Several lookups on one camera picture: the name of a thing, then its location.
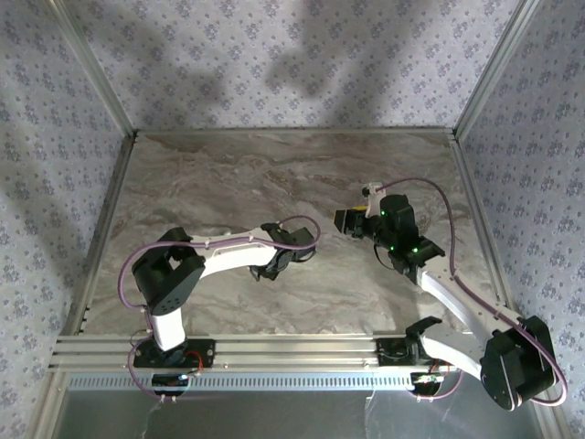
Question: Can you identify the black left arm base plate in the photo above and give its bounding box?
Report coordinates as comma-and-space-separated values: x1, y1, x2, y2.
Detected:
133, 338, 216, 368

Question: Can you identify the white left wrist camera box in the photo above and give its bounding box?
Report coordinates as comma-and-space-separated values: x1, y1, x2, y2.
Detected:
360, 182, 385, 208

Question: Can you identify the black controller board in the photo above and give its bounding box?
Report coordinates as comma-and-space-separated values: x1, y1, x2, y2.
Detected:
152, 372, 191, 397
409, 371, 445, 395

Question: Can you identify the aluminium side frame rail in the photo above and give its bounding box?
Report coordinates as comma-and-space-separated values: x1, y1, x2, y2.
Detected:
62, 131, 139, 336
449, 131, 535, 334

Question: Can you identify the black right controller board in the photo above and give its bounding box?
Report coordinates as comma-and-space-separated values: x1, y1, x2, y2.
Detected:
409, 371, 445, 395

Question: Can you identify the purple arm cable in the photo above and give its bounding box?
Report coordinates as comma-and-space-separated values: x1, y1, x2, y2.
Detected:
117, 215, 322, 403
381, 177, 569, 407

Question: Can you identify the aluminium front frame rail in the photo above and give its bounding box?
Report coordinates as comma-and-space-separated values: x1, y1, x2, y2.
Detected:
49, 332, 548, 369

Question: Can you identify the shiny metal sheet panel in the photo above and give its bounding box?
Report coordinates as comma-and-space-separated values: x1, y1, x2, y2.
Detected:
57, 388, 552, 439

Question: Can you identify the aluminium frame corner post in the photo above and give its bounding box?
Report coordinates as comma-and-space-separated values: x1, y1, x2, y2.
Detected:
48, 0, 139, 138
455, 0, 541, 138

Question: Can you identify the grey slotted cable duct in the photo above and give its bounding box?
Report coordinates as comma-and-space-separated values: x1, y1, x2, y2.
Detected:
68, 370, 420, 393

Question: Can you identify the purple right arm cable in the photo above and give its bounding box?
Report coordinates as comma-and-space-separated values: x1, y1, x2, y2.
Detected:
381, 177, 569, 407

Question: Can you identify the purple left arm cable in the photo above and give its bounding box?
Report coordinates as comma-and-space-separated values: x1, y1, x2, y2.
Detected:
117, 215, 322, 403

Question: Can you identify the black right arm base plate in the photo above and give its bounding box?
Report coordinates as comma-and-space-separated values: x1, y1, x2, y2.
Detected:
377, 337, 461, 367

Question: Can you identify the black left controller board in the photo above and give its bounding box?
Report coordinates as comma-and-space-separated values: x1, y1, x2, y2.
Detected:
152, 372, 191, 397

